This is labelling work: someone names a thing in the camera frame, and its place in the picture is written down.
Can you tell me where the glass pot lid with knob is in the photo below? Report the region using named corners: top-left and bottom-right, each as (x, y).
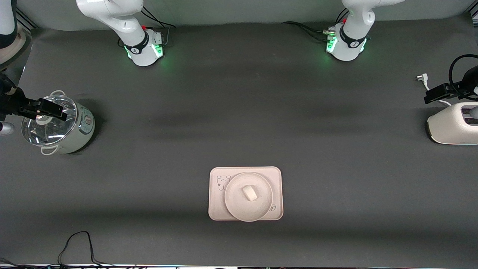
top-left (21, 95), bottom-right (78, 146)

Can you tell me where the beige rectangular rabbit tray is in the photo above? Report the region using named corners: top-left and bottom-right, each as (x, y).
top-left (208, 167), bottom-right (283, 221)

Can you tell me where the dark grey table mat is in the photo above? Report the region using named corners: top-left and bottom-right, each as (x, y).
top-left (0, 13), bottom-right (478, 266)

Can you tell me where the small white steamed bun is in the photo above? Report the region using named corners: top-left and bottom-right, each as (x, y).
top-left (242, 185), bottom-right (258, 202)

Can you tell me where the white power plug with cord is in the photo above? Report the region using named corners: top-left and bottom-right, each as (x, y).
top-left (416, 74), bottom-right (452, 106)

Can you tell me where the beige round appliance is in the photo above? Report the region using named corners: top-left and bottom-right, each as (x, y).
top-left (0, 30), bottom-right (27, 66)

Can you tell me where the steel pot with glass lid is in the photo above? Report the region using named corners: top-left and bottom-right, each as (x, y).
top-left (21, 90), bottom-right (95, 155)

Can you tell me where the beige round plate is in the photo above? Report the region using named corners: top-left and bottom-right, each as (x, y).
top-left (224, 172), bottom-right (273, 222)

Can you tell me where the thin black loose cable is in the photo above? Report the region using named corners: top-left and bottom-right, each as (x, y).
top-left (0, 231), bottom-right (124, 268)

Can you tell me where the white toaster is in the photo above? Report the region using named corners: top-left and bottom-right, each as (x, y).
top-left (427, 102), bottom-right (478, 145)

